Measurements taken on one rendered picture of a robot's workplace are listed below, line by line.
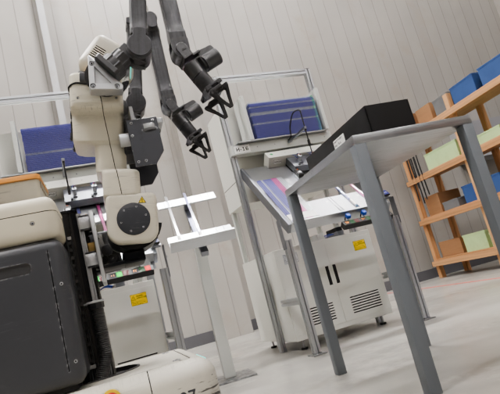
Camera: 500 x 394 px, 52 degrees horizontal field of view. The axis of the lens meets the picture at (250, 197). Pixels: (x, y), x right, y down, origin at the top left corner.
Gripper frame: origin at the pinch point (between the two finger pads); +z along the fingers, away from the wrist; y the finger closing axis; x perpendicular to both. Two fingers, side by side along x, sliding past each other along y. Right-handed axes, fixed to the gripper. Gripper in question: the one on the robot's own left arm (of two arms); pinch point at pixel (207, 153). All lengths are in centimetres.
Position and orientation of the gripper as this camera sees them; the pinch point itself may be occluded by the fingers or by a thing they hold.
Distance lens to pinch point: 208.0
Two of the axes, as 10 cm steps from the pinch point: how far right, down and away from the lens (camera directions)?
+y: -2.4, 2.3, 9.4
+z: 6.3, 7.7, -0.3
